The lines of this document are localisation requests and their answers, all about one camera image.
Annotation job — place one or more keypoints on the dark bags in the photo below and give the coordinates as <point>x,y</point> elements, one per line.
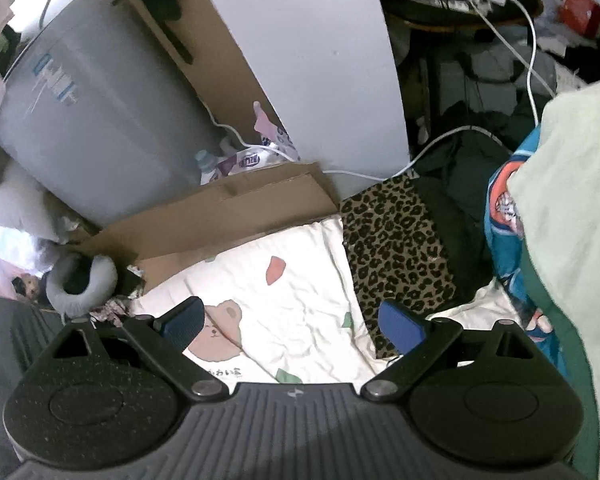
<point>460,185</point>

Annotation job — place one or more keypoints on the white bear print bedsheet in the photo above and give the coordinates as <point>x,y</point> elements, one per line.
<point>290,300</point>

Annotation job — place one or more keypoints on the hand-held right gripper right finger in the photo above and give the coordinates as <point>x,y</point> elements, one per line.
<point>400,327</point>

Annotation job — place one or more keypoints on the leopard print garment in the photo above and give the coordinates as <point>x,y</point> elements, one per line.
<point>395,240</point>

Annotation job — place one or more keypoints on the black round table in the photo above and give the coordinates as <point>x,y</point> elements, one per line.
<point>455,15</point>

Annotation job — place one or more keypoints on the red bag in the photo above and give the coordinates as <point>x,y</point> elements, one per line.
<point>580,10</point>

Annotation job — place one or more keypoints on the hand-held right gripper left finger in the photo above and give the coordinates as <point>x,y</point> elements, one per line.
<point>185,320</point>

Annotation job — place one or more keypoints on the plastic bottle with label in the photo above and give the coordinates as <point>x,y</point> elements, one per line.
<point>250,160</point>

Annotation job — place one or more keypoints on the teal printed cloth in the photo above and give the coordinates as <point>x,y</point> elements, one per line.
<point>502,240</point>

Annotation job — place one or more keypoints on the grey neck pillow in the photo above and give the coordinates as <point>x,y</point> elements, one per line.
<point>55,287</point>

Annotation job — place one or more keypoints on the white pillow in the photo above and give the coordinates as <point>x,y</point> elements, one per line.
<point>15,205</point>

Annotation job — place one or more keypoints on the floral patterned garment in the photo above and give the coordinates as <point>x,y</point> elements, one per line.
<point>115,307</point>

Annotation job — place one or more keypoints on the light green cloth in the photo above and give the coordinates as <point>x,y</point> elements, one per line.
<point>580,210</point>

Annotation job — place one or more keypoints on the brown cardboard sheet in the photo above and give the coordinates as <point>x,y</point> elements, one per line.
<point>220,220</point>

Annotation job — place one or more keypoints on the white panel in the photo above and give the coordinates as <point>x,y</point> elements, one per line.
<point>320,60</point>

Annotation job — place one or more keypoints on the grey plastic storage bin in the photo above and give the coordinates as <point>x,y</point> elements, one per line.
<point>105,120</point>

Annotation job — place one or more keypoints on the white line-print cloth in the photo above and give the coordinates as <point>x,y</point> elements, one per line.
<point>480,305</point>

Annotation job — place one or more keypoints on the grey ribbed cloth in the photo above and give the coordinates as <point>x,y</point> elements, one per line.
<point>10,350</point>

